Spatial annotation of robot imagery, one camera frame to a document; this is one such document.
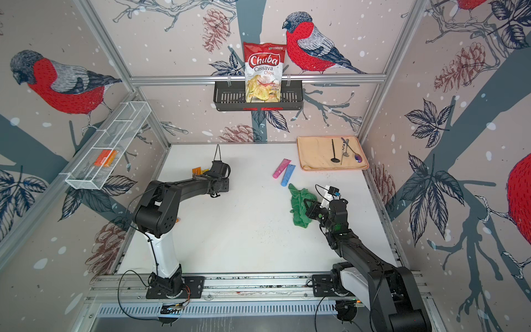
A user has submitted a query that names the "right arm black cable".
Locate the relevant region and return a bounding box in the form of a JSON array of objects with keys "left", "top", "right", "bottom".
[{"left": 313, "top": 184, "right": 341, "bottom": 332}]

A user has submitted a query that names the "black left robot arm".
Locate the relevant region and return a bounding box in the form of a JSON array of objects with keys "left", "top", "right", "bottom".
[{"left": 133, "top": 160, "right": 231, "bottom": 278}]

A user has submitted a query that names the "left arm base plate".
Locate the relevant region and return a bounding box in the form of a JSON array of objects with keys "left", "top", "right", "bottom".
[{"left": 146, "top": 274, "right": 205, "bottom": 300}]

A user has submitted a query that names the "black ladle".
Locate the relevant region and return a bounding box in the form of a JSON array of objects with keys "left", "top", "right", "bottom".
[{"left": 330, "top": 139, "right": 340, "bottom": 163}]

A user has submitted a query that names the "purple spoon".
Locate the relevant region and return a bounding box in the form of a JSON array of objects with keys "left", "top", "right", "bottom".
[{"left": 347, "top": 143, "right": 363, "bottom": 163}]

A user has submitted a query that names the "white wire shelf basket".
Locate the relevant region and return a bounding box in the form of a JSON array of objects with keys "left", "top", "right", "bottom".
[{"left": 60, "top": 101, "right": 152, "bottom": 190}]

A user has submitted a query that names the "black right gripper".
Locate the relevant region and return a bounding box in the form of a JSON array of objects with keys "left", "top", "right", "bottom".
[{"left": 303, "top": 198, "right": 335, "bottom": 234}]

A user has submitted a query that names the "beige cloth mat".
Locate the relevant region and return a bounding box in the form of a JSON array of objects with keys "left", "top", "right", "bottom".
[{"left": 297, "top": 136, "right": 369, "bottom": 171}]

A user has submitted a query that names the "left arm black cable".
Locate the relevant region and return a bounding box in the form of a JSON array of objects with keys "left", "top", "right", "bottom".
[{"left": 117, "top": 143, "right": 223, "bottom": 324}]

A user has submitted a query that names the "black wall basket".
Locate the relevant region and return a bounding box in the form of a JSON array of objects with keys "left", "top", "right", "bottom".
[{"left": 213, "top": 80, "right": 304, "bottom": 111}]

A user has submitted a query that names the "light pink toothpaste tube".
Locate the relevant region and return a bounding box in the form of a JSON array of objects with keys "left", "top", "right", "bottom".
[{"left": 272, "top": 159, "right": 291, "bottom": 178}]

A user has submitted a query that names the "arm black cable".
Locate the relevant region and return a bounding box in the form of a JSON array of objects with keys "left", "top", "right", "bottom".
[
  {"left": 313, "top": 184, "right": 341, "bottom": 332},
  {"left": 117, "top": 143, "right": 223, "bottom": 324}
]

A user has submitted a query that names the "light blue toothpaste tube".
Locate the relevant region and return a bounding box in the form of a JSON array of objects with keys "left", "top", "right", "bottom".
[{"left": 281, "top": 164, "right": 296, "bottom": 187}]

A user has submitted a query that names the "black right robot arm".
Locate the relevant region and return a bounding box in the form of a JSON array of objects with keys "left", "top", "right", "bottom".
[{"left": 304, "top": 199, "right": 432, "bottom": 331}]

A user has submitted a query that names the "orange packet in basket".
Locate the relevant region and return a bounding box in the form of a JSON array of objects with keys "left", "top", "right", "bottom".
[{"left": 94, "top": 149, "right": 118, "bottom": 167}]

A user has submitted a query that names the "green microfibre cloth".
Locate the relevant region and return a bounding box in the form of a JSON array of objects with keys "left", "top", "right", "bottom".
[{"left": 288, "top": 183, "right": 317, "bottom": 228}]

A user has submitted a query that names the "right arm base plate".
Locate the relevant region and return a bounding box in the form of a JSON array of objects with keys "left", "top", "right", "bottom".
[{"left": 311, "top": 273, "right": 370, "bottom": 298}]

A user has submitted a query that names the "aluminium front rail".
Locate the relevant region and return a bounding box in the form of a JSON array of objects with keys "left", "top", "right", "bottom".
[{"left": 84, "top": 270, "right": 432, "bottom": 304}]

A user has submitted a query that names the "red cassava chips bag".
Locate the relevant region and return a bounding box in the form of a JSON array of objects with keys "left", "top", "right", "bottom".
[{"left": 243, "top": 43, "right": 286, "bottom": 103}]

